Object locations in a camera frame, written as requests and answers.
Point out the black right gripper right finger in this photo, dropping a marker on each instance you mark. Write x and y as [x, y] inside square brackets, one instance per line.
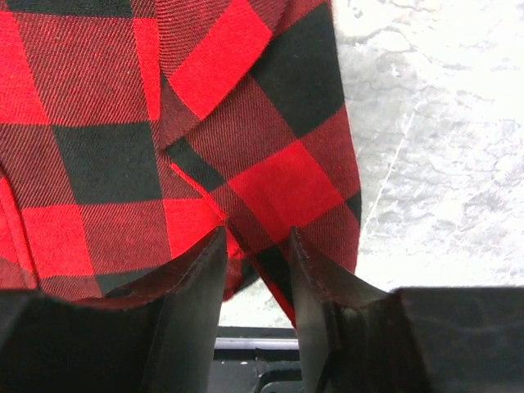
[354, 337]

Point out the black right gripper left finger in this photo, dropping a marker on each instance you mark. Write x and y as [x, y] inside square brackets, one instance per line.
[156, 334]

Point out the red black plaid shirt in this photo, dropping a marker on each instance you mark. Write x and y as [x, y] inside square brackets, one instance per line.
[130, 129]

